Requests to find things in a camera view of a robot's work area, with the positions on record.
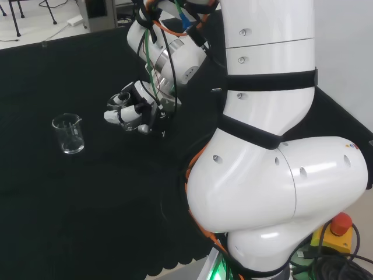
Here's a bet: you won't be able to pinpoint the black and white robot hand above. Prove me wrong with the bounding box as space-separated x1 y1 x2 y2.
103 81 183 138

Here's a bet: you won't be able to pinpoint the clear glass beaker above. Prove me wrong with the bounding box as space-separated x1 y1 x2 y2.
106 91 140 132
51 113 86 155

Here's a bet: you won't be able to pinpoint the black table cloth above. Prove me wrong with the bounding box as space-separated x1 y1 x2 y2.
0 17 373 278

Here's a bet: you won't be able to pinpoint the grey metal cabinet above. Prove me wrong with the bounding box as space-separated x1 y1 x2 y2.
80 0 118 32

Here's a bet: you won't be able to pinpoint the black tripod legs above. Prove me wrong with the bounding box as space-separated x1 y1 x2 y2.
0 0 58 37

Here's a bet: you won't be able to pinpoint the yellow box red stop button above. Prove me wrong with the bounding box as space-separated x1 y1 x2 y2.
310 212 355 254

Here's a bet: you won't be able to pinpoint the green cable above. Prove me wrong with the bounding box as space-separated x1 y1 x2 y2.
144 27 161 106

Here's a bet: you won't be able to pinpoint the orange cable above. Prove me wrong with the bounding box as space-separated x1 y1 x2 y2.
185 145 231 257
142 0 211 37

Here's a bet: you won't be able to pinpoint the blue cable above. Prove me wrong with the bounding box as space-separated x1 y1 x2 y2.
174 0 192 30

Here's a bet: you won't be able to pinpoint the black cable bundle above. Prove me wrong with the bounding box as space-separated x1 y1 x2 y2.
291 220 373 280

